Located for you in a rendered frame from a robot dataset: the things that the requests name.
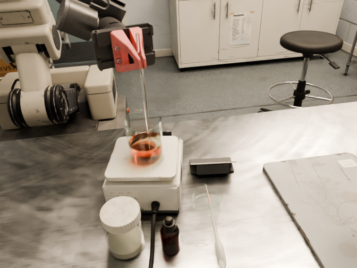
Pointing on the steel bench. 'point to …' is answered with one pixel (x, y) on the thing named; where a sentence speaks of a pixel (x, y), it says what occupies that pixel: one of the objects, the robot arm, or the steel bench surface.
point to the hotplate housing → (151, 191)
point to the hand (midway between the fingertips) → (141, 62)
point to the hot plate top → (166, 164)
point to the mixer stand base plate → (321, 203)
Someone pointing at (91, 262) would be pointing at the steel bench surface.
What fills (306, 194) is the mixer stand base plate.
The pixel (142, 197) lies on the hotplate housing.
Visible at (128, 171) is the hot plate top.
